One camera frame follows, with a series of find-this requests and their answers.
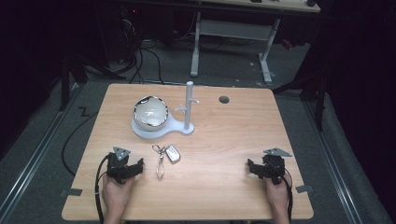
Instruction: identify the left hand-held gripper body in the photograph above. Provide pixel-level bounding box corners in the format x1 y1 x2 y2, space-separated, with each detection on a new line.
106 146 135 185

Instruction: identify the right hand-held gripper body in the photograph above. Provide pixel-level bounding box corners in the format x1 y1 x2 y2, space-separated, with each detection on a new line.
261 147 294 186

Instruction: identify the person's right hand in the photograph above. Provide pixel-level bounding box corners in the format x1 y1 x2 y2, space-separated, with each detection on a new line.
264 175 290 216

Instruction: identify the silver car key fob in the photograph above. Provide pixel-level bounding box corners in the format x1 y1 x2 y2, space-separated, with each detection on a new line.
164 144 182 165

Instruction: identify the grey tape piece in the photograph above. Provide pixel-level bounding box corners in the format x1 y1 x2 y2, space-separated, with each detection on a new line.
60 188 84 198
294 184 315 194

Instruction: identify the white bowl with silver rim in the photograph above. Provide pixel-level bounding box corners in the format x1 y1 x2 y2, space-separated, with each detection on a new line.
133 95 169 132

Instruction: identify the white stand with pegs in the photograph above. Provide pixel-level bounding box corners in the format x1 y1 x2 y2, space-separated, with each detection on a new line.
131 80 201 140

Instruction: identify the black metal stand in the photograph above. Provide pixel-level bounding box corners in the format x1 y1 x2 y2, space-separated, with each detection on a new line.
272 55 328 132
58 52 127 112

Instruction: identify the desk with white legs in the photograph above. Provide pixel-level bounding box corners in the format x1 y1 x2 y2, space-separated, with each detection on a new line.
190 0 322 84

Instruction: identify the silver key ring clip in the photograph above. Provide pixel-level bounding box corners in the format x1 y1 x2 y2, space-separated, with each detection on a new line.
151 143 166 180

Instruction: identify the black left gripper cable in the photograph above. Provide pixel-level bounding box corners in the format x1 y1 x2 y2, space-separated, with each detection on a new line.
94 153 112 224

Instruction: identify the black floor cable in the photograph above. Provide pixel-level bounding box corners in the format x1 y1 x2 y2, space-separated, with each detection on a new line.
61 109 101 177

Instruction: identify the metal floor rail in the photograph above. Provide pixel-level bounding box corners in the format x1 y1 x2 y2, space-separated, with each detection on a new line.
0 83 82 218
303 101 365 224

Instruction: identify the bundle of black cables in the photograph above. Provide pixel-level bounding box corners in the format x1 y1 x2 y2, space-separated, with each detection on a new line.
120 6 165 86

